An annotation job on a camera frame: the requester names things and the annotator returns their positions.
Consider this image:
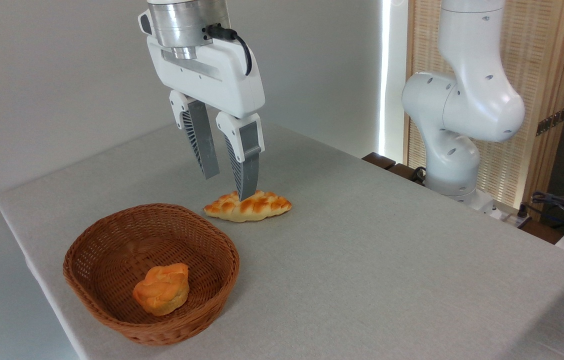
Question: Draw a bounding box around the brown wicker basket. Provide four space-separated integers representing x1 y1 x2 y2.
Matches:
62 203 241 347

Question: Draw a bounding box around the wooden slatted folding screen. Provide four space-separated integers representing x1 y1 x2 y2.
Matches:
403 0 564 221

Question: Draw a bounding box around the dark metal screen hinge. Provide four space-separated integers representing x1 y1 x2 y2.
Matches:
535 106 564 137

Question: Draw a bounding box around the long braided bread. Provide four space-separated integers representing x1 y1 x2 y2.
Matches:
203 190 293 223

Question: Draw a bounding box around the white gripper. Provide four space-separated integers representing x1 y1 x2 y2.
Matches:
146 35 267 202

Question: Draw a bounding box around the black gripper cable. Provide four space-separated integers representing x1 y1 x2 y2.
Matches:
204 23 254 77

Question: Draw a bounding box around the grey tablecloth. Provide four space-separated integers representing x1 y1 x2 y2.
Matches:
0 105 564 360

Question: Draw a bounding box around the round orange bread roll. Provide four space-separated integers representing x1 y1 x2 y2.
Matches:
132 263 191 317

